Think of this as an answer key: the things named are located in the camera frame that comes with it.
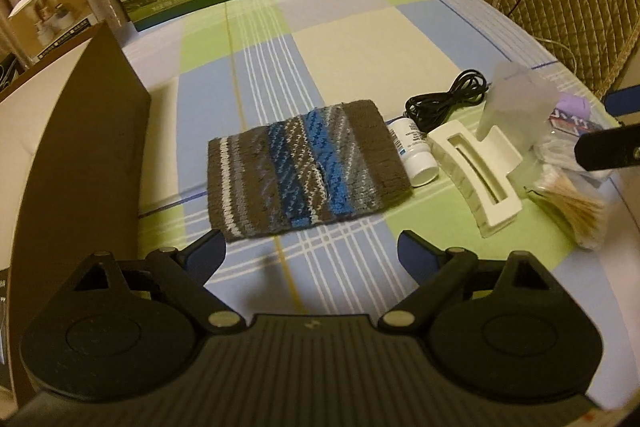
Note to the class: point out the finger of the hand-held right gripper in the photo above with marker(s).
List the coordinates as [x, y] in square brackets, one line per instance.
[625, 107]
[607, 149]

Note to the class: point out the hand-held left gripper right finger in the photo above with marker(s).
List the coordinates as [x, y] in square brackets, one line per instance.
[416, 253]

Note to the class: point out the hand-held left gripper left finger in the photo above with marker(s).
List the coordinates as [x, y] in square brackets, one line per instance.
[209, 251]

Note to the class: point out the blue red toothpaste box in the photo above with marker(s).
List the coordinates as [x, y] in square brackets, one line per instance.
[575, 123]

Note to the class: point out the bag of cotton swabs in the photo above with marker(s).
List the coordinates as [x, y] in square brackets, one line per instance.
[575, 207]

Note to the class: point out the striped knitted cloth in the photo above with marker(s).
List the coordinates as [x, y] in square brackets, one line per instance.
[310, 167]

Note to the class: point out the brown storage box white inside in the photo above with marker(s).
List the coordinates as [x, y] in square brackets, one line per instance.
[75, 167]

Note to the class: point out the clear plastic packet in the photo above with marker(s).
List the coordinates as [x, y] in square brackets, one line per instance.
[555, 154]

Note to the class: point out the cream hair claw clip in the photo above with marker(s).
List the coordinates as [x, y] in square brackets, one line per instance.
[475, 177]

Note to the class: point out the white pill bottle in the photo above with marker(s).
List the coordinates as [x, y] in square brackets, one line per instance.
[412, 152]

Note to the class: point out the frosted plastic pouch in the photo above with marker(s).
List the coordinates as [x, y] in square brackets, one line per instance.
[515, 102]

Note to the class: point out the plaid tablecloth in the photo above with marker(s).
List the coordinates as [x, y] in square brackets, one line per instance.
[350, 32]

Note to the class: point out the small brown product box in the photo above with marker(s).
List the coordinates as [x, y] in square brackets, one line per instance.
[50, 17]

